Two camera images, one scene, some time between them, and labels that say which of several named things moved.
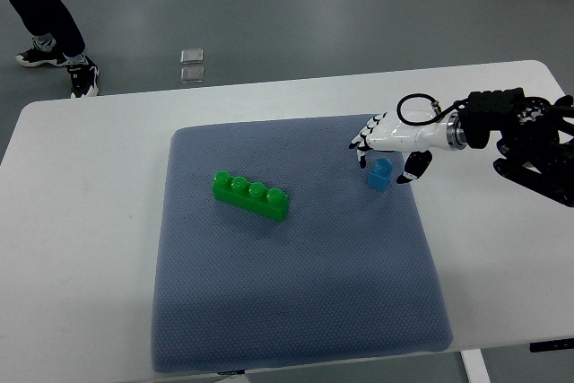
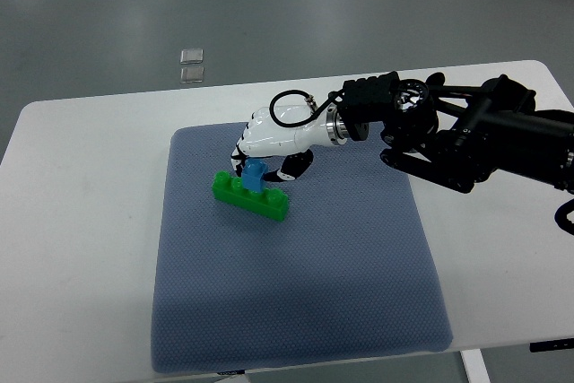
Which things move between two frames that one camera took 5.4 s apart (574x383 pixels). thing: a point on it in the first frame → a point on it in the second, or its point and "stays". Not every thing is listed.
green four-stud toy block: (273, 203) stays
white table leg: (475, 366) stays
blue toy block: (380, 174) → (253, 172)
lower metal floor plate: (192, 74) stays
